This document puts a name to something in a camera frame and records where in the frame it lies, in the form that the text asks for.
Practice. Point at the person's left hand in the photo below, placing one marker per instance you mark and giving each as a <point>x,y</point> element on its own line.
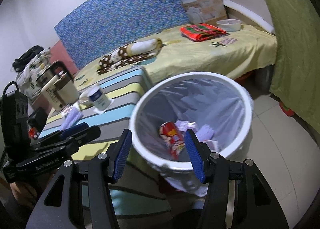
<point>28,192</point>

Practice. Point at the red snack can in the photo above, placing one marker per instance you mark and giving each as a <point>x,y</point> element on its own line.
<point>172,138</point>

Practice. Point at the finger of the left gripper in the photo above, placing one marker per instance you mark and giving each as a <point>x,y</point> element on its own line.
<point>68,146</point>
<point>60,135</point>

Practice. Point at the brown polka dot blanket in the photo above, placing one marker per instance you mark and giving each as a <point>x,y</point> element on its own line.
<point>129,54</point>

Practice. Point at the white tissue pack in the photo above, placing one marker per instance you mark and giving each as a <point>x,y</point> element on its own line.
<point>205,134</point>

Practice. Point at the striped table cloth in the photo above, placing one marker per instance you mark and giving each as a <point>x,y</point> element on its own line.
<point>137,188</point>

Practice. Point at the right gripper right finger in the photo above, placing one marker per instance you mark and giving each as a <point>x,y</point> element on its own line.
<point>199,154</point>

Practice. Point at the white tissue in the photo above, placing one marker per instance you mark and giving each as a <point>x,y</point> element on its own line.
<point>71,119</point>

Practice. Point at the white trash bin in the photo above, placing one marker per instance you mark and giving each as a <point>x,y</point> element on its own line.
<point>180,175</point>

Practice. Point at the green curtain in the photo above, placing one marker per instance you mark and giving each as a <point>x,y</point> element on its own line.
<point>296,73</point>

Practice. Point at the cream warmer base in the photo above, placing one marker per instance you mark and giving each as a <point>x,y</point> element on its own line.
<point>50,93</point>

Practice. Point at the floral bag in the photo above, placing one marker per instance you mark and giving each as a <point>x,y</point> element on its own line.
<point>26,79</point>

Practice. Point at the cream brown kettle mug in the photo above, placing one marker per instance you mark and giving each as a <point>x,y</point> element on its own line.
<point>65,89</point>

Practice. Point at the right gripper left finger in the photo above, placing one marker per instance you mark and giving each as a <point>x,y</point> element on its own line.
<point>118,153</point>

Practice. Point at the red plaid folded cloth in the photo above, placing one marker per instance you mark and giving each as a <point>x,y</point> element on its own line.
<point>202,32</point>

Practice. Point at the translucent bin liner bag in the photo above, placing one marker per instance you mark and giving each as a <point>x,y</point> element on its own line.
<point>205,101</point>

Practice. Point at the white plastic bowl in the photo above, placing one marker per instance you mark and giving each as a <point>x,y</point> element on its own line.
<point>229,25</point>

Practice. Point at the yellow bed sheet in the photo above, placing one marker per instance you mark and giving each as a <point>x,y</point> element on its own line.
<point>233,56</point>

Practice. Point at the blue patterned headboard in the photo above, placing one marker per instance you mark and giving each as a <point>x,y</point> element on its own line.
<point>100,26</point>

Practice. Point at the blue white paper cup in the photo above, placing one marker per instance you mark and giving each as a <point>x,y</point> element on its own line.
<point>97,97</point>

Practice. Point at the white foam board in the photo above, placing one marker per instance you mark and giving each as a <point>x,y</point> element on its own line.
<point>250,12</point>

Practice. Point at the black bag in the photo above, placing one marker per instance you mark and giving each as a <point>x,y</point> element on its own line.
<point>20,63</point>

